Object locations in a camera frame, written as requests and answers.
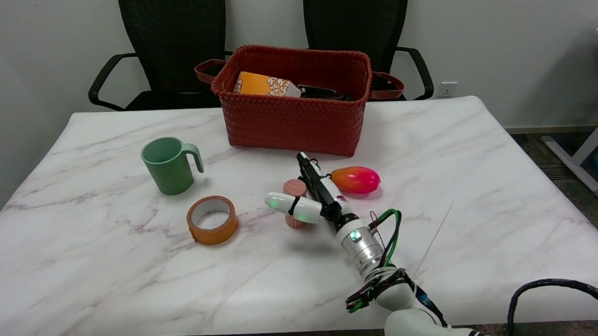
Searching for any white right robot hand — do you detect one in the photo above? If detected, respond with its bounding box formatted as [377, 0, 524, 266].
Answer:
[263, 150, 360, 232]

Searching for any wooden cylinder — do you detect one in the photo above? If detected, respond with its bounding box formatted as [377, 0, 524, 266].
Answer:
[282, 179, 310, 229]

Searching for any red orange toy mango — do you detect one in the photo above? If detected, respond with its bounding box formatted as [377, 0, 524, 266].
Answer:
[331, 166, 382, 196]

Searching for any red woven basket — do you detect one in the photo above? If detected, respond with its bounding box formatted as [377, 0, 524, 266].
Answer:
[194, 40, 408, 163]

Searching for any black object in basket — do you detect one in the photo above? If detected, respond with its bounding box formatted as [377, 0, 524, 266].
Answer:
[298, 83, 355, 103]

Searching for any orange tape roll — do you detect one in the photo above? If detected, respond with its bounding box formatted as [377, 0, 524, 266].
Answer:
[185, 194, 240, 246]

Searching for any orange patterned box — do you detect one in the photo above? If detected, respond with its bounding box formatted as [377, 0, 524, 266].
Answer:
[233, 70, 303, 100]

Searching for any green mug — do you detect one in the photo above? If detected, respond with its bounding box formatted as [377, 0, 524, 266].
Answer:
[140, 136, 205, 196]

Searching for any black mesh office chair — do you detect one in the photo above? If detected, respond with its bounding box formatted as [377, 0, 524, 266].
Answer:
[303, 0, 435, 104]
[85, 0, 234, 113]

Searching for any white desk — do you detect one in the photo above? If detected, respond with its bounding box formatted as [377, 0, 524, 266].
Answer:
[537, 27, 598, 203]

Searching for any green and black cable bundle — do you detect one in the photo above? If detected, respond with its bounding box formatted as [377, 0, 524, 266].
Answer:
[342, 207, 448, 332]

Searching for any thin white cord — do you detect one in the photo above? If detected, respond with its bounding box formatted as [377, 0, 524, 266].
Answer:
[411, 201, 456, 280]

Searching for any thick black cable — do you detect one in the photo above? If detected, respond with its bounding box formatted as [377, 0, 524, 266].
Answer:
[506, 276, 598, 336]

